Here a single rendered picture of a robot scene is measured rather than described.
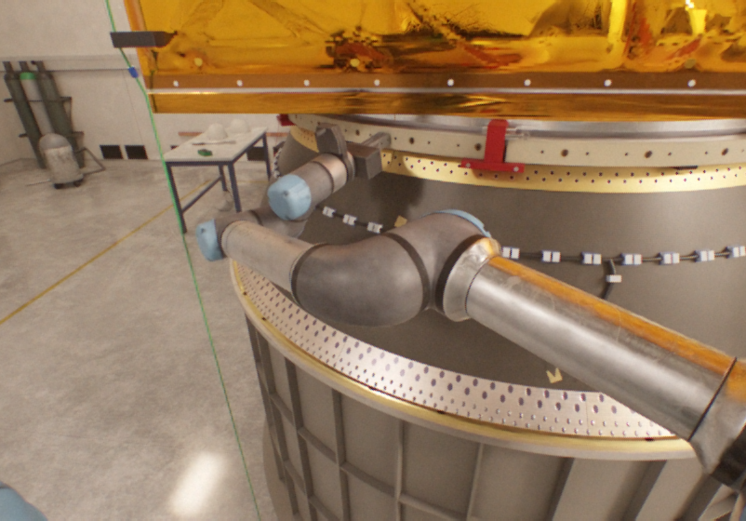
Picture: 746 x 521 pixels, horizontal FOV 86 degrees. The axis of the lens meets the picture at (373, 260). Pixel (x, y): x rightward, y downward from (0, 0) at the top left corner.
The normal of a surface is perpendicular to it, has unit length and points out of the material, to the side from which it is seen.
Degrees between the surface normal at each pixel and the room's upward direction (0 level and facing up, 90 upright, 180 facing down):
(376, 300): 80
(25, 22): 90
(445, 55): 133
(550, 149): 90
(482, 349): 62
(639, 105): 90
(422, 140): 90
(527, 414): 43
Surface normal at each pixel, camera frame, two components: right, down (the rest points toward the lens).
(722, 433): -0.98, -0.22
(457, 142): -0.42, 0.44
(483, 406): -0.22, -0.32
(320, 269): -0.47, -0.41
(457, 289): -0.04, 0.32
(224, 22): -0.19, 0.51
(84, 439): -0.02, -0.88
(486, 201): -0.31, 0.00
